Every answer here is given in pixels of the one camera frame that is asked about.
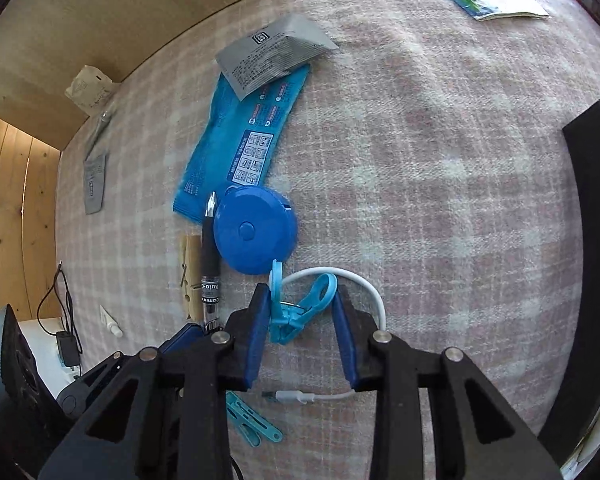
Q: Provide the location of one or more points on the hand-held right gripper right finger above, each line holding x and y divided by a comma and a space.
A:
345, 345

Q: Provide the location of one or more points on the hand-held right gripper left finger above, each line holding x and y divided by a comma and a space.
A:
257, 345

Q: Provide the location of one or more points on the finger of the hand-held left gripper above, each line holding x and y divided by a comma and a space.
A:
182, 336

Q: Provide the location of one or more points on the light blue plastic clip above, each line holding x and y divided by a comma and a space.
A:
252, 422
282, 322

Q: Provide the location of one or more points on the wooden clothespin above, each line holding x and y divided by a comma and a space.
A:
192, 270

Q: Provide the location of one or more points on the small white tube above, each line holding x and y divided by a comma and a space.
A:
109, 317

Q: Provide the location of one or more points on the black pen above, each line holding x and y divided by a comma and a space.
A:
210, 265

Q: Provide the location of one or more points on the blue round tape measure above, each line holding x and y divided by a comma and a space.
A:
255, 232

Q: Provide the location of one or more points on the small grey packet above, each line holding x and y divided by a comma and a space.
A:
95, 185

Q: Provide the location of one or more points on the blue plastic packet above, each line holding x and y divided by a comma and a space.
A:
230, 150

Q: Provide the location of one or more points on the grey foil sachet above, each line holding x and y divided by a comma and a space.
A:
275, 55

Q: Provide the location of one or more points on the black tray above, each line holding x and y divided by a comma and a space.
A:
592, 170

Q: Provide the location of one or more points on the white power strip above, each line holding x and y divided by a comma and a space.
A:
60, 360

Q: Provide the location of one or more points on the black power adapter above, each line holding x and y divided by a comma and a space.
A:
69, 350

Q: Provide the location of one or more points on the pine plank panel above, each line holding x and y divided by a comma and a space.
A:
10, 210

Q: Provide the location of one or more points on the pink plaid tablecloth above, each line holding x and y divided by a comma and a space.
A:
430, 160

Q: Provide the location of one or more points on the grey tube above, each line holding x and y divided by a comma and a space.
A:
102, 122

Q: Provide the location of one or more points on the beige paper packet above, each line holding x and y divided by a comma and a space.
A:
87, 87

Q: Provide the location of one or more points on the light wooden board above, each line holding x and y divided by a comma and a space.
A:
130, 10

